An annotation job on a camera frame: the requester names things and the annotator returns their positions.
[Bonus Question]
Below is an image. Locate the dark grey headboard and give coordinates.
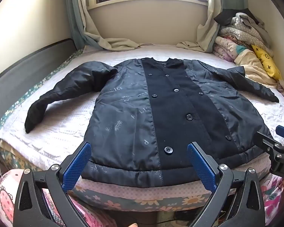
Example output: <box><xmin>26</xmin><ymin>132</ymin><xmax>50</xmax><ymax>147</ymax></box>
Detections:
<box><xmin>0</xmin><ymin>38</ymin><xmax>76</xmax><ymax>128</ymax></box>

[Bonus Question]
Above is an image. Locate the dark navy buttoned jacket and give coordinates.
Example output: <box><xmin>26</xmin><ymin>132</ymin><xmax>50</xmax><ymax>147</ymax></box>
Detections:
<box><xmin>24</xmin><ymin>57</ymin><xmax>280</xmax><ymax>185</ymax></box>

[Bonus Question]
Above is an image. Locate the black cloth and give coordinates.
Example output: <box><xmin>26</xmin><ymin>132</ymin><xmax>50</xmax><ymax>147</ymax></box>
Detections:
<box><xmin>214</xmin><ymin>8</ymin><xmax>252</xmax><ymax>26</ymax></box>

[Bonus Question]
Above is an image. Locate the pile of folded blankets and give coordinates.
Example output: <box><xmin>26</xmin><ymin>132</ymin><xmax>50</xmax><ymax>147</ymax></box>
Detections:
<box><xmin>219</xmin><ymin>13</ymin><xmax>274</xmax><ymax>52</ymax></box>

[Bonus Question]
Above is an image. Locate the beige blanket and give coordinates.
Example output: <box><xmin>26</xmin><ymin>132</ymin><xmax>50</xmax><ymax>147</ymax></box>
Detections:
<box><xmin>234</xmin><ymin>50</ymin><xmax>278</xmax><ymax>86</ymax></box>

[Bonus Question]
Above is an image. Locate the yellow printed pillow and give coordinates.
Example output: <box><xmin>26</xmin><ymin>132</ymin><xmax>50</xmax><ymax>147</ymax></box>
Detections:
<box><xmin>251</xmin><ymin>44</ymin><xmax>282</xmax><ymax>80</ymax></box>

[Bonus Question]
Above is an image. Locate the pink printed pajamas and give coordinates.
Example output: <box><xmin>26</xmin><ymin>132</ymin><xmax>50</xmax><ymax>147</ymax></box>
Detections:
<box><xmin>0</xmin><ymin>169</ymin><xmax>284</xmax><ymax>227</ymax></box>

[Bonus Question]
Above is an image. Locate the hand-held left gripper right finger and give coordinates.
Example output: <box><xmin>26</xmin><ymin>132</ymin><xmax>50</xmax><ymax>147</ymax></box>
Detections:
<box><xmin>186</xmin><ymin>142</ymin><xmax>265</xmax><ymax>227</ymax></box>

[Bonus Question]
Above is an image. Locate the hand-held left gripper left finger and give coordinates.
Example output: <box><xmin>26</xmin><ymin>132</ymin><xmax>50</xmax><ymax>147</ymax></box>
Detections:
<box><xmin>13</xmin><ymin>142</ymin><xmax>93</xmax><ymax>227</ymax></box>

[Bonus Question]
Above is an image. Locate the floral bed sheet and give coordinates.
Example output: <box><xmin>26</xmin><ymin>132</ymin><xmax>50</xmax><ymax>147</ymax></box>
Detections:
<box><xmin>0</xmin><ymin>50</ymin><xmax>275</xmax><ymax>212</ymax></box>

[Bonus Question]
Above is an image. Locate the pink floral quilt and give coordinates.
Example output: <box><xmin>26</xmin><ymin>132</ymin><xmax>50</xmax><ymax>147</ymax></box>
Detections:
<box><xmin>213</xmin><ymin>35</ymin><xmax>247</xmax><ymax>63</ymax></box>

